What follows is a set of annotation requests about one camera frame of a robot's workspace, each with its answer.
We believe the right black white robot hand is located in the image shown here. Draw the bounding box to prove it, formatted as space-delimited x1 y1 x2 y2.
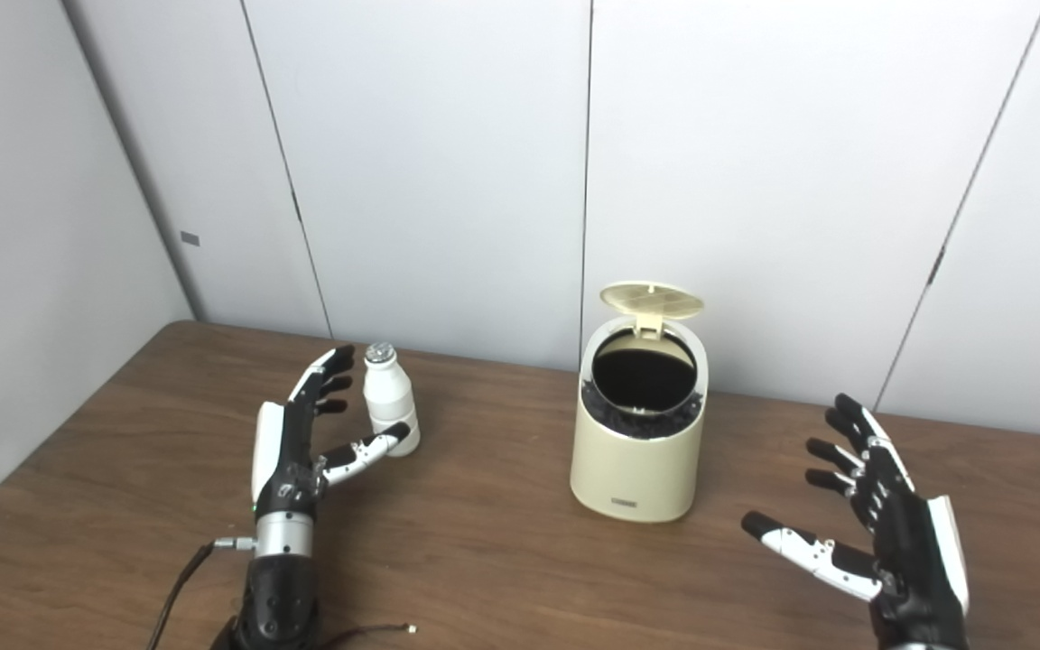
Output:
741 393 972 650

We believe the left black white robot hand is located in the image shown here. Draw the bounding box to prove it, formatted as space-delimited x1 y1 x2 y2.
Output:
251 345 413 520

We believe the small white plastic bottle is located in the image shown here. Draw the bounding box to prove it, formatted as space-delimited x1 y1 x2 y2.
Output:
363 342 422 458

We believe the cream round bin lid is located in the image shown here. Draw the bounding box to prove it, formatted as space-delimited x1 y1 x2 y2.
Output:
599 282 704 342

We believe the cream-colored bin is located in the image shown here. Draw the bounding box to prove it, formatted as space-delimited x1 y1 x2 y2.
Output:
570 311 710 524

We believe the black bin liner bag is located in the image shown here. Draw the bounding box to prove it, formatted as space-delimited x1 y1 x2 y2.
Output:
581 330 704 441

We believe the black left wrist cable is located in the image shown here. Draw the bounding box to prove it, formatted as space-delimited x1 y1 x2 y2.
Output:
148 537 259 650

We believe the thin red wire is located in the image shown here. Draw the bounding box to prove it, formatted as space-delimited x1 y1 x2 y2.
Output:
321 623 417 650

